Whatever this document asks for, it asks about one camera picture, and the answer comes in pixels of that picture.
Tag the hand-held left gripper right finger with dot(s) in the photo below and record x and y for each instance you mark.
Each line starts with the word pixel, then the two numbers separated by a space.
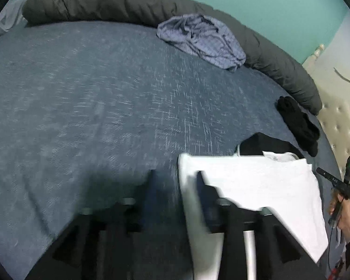
pixel 204 198

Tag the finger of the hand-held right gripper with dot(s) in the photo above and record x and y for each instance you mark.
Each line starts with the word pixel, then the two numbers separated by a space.
pixel 328 176

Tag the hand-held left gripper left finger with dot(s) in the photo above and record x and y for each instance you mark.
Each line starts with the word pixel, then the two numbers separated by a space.
pixel 151 192

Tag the white shirt with black trim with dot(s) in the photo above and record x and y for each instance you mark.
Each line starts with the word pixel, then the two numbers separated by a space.
pixel 265 180

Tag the person's right hand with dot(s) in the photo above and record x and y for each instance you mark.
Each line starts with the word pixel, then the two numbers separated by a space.
pixel 348 218

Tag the cream tufted headboard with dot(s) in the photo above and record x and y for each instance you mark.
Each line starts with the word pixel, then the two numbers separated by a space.
pixel 341 116

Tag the crumpled black garment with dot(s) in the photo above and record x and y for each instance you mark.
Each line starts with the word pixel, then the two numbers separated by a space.
pixel 297 122

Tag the bed with blue patterned sheet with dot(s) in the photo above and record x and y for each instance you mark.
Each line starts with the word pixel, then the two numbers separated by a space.
pixel 90 108

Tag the purple checked garment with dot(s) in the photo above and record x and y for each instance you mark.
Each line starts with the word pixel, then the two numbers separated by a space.
pixel 201 40

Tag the grey duvet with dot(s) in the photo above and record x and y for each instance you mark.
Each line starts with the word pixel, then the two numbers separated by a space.
pixel 119 0

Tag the light grey sheet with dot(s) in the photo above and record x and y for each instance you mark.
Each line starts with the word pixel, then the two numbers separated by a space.
pixel 5 23

